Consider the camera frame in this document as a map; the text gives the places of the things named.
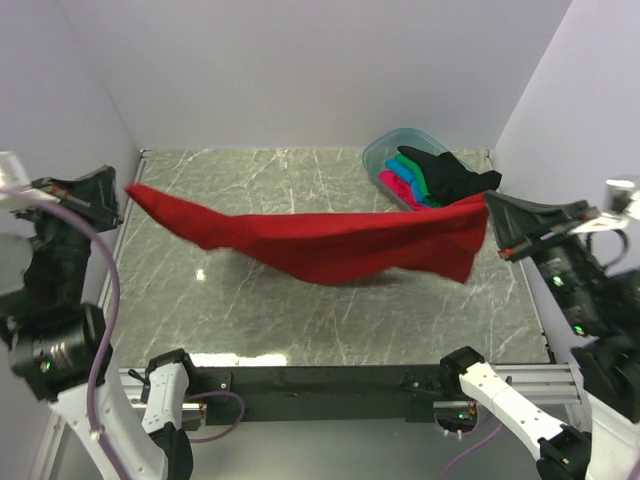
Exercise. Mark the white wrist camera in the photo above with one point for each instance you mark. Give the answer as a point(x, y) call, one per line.
point(17, 191)
point(620, 209)

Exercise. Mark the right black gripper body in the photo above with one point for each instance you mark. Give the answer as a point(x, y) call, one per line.
point(560, 251)

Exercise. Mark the black t shirt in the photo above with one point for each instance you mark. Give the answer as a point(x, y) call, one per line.
point(447, 179)

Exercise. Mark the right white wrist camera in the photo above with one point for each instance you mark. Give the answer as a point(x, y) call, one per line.
point(620, 209)

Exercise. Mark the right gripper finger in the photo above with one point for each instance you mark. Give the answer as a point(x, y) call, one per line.
point(513, 219)
point(554, 214)

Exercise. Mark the clear plastic bin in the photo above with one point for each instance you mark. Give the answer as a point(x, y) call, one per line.
point(377, 153)

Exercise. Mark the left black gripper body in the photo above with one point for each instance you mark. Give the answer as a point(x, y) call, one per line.
point(54, 232)

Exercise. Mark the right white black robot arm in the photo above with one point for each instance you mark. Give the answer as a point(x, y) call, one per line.
point(604, 308)

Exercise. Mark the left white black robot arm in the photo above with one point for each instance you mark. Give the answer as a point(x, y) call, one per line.
point(60, 345)

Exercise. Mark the red t shirt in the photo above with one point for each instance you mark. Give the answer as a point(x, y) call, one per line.
point(332, 248)

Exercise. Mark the green t shirt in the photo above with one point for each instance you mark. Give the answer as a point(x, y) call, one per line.
point(417, 181)

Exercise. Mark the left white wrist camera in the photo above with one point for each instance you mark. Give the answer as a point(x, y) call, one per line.
point(17, 191)

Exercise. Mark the pink t shirt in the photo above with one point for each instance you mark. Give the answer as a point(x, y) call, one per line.
point(407, 195)

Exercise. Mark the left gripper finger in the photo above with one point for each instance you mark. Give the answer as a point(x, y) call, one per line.
point(94, 197)
point(54, 189)

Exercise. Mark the blue t shirt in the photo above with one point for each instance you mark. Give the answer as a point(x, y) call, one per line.
point(400, 170)

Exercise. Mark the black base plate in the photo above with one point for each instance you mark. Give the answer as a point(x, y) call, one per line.
point(304, 393)

